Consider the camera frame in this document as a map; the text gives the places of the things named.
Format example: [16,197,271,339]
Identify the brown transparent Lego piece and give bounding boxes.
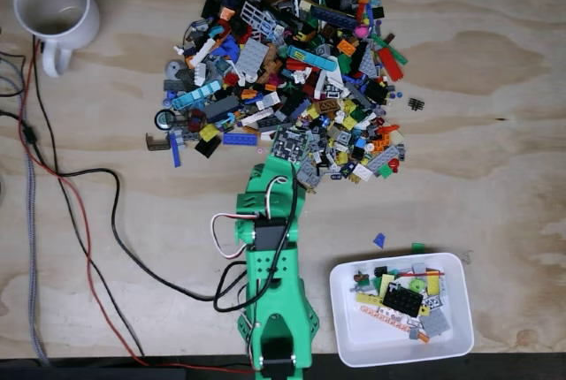
[145,132,172,152]

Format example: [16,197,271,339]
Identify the grey studded Lego plate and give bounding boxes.
[295,159,322,191]

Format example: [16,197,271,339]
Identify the cyan long Lego tile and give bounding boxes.
[287,45,338,72]

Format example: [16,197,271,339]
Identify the white plastic bin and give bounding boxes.
[329,251,476,369]

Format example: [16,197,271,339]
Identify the blue long Lego bar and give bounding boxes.
[169,132,182,168]

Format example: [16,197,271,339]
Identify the white ceramic mug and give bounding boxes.
[12,0,102,79]

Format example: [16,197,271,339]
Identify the grey wedge Lego plate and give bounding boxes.
[357,49,380,80]

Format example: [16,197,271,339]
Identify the red Lego plate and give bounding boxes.
[377,47,405,83]

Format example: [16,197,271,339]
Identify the bare camera circuit board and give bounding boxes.
[269,125,311,164]

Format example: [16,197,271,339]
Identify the grey square Lego plate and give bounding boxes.
[234,38,270,75]

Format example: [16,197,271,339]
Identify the salmon long Lego beam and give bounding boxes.
[356,303,421,332]

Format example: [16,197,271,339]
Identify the black Lego slope piece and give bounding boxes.
[194,135,222,159]

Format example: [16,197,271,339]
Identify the light blue long Lego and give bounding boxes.
[171,80,223,111]

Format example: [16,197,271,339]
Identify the grey braided cable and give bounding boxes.
[24,149,50,367]

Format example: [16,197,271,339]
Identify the thin red wire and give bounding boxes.
[17,42,256,376]

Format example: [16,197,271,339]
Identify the white lattice Lego piece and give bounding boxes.
[241,1,278,39]

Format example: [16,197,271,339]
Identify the white red black servo wire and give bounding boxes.
[210,211,266,261]

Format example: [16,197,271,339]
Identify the thin black cable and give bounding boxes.
[0,108,146,357]

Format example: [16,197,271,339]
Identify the thick black power cable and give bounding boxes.
[32,34,249,314]

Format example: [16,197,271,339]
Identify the dark blue long Lego plate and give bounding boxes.
[310,4,358,31]

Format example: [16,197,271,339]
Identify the white small Lego plate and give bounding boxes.
[352,163,375,183]

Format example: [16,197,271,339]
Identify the dark grey Lego brick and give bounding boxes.
[203,95,240,119]

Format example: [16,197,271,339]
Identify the black large Lego plate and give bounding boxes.
[381,284,425,315]

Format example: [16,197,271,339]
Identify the grey round Lego piece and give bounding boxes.
[164,59,187,80]

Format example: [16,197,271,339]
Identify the black ring Lego piece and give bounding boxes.
[154,109,177,132]

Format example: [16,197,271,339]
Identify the white long Lego brick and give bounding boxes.
[241,107,275,126]

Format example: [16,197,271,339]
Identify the grey long Lego plate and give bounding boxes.
[365,144,402,174]

